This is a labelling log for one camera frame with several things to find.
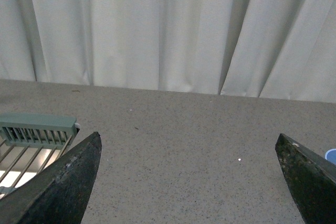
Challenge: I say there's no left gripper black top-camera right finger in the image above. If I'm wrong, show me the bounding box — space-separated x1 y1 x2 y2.
275 133 335 223

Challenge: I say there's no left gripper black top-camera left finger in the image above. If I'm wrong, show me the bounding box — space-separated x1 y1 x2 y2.
1 132 102 223

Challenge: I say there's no blue plastic cup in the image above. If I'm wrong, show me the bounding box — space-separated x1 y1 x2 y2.
324 148 336 165

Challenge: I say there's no green dish drying rack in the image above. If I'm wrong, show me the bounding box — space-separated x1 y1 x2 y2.
1 113 80 197

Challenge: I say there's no white pleated curtain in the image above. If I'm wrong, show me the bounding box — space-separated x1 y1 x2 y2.
1 0 335 102

